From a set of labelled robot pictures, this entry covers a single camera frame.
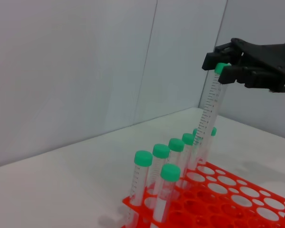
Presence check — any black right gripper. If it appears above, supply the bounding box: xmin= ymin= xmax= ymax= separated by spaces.
xmin=202 ymin=38 xmax=285 ymax=93

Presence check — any orange plastic test tube rack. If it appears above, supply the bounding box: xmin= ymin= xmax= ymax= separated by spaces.
xmin=122 ymin=160 xmax=285 ymax=228

